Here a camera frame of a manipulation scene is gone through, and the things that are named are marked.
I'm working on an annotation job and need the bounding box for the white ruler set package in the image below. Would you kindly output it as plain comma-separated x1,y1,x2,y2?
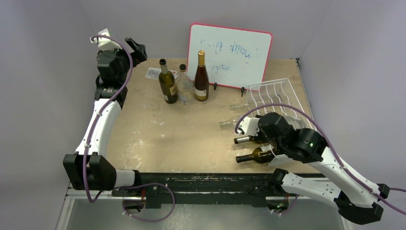
145,67,178,80

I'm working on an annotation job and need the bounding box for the olive bottle silver cap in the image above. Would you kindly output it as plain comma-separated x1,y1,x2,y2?
234,136,267,144
158,58,178,104

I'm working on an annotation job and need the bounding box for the clear glass bottle black cap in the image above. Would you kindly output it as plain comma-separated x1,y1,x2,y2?
177,64,195,105

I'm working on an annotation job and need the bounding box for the brown wine bottle gold cap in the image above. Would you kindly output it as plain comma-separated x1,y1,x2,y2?
194,50,209,102

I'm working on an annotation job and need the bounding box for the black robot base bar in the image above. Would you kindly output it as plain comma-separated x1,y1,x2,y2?
112,172,295,211

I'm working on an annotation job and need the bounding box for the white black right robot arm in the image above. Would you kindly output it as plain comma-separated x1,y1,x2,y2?
258,112,389,225

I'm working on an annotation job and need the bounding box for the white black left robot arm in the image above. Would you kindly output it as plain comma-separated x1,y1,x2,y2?
63,36,147,196

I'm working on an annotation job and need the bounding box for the dark green bottle black cap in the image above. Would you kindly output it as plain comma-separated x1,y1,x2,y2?
236,148,275,163

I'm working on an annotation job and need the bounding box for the pink framed whiteboard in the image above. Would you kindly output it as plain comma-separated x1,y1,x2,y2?
187,23,273,88

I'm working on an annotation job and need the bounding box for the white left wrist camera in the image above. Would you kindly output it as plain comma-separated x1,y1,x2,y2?
90,28,122,51

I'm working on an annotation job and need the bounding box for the white wire wine rack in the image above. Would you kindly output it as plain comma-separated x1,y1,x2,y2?
246,78,318,168

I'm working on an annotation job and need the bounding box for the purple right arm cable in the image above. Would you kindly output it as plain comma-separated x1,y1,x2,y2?
235,103,406,217

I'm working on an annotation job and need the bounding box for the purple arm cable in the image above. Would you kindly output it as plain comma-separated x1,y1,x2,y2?
82,34,133,204
235,103,406,217

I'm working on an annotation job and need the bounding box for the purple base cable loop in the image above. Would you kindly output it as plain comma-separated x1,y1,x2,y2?
122,182,176,223

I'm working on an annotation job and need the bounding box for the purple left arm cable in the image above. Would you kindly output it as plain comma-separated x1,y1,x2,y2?
82,34,133,204

